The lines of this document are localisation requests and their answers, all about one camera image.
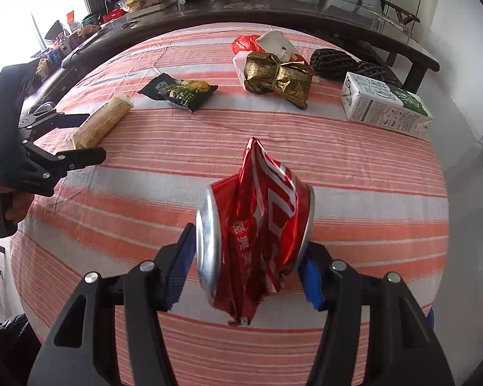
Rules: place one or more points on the red plastic bag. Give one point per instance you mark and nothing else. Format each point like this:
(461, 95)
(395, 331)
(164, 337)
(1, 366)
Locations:
(241, 44)

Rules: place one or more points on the dark wooden coffee table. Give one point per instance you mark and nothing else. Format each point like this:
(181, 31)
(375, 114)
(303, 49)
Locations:
(306, 8)

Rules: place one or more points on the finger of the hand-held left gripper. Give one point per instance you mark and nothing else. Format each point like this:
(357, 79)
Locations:
(64, 119)
(76, 159)

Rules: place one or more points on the person's dark jacket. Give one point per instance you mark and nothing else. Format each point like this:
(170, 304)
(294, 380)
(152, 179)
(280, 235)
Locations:
(8, 350)

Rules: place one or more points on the person's left hand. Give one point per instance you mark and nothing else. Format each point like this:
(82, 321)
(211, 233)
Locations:
(26, 207)

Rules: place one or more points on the round table striped cloth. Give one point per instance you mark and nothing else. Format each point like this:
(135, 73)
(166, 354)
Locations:
(145, 209)

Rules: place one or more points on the dark green snack packet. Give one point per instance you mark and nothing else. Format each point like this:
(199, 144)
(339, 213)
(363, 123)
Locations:
(179, 90)

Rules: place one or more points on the cream roll snack packet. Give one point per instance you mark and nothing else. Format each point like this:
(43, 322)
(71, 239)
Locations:
(100, 120)

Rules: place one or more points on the white green milk carton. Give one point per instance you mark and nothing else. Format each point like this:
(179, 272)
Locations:
(382, 102)

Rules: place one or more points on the thick book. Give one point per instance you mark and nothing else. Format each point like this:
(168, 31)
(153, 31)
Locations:
(153, 9)

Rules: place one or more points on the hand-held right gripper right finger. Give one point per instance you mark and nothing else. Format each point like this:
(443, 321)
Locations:
(312, 285)

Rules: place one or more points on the small scissors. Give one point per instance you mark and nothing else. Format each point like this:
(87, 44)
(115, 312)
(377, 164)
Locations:
(128, 24)

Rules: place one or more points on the white paper box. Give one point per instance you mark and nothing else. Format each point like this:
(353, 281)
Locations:
(273, 44)

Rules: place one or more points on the crushed red can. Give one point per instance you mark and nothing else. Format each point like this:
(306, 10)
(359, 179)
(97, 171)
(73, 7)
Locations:
(257, 229)

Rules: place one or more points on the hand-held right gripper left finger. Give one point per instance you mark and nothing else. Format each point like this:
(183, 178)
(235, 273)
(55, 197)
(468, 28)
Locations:
(177, 277)

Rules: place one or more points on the black smartphone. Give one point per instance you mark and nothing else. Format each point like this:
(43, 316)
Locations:
(80, 48)

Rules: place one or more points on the red gift box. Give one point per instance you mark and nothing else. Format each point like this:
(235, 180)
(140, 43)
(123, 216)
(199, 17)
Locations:
(112, 15)

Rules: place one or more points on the gold foil wrapper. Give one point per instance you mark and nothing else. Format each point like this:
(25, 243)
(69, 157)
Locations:
(281, 78)

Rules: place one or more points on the cluster of cosmetic bottles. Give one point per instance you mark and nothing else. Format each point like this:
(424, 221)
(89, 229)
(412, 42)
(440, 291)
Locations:
(60, 44)

